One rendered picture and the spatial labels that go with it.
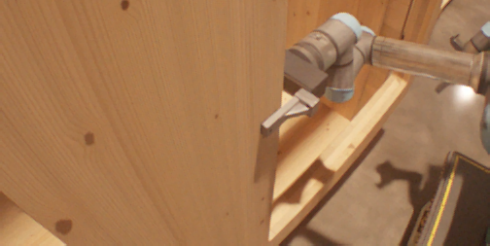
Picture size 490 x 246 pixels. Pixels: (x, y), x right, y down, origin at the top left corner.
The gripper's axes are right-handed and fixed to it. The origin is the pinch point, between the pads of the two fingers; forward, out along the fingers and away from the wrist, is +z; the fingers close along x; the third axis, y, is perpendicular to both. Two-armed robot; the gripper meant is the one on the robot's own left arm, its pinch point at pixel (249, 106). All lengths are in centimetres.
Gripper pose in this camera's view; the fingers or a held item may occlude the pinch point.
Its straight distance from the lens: 59.6
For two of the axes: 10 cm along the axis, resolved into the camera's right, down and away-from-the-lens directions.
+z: -7.0, 5.6, -4.5
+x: 7.2, 5.2, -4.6
